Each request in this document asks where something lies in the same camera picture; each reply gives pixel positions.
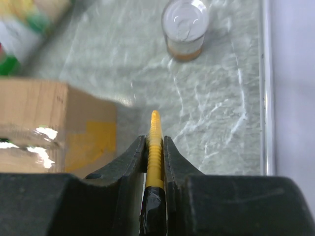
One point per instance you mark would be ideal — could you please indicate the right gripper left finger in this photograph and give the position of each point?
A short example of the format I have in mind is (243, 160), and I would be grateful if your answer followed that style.
(116, 203)

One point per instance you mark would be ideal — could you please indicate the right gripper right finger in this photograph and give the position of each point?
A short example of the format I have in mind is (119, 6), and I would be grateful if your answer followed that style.
(176, 170)

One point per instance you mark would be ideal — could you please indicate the yellow utility knife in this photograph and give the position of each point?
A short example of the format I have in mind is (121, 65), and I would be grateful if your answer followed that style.
(153, 220)

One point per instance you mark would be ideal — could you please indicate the brown cardboard express box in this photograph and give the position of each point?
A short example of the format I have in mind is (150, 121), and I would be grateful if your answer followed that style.
(52, 127)

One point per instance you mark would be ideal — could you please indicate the green Chuba cassava chips bag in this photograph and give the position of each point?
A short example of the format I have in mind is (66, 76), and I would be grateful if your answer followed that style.
(24, 25)

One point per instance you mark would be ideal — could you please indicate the brown tin can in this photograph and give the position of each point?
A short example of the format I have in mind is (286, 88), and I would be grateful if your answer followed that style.
(184, 24)

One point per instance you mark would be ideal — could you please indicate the aluminium frame rail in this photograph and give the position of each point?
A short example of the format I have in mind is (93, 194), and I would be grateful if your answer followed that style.
(266, 91)

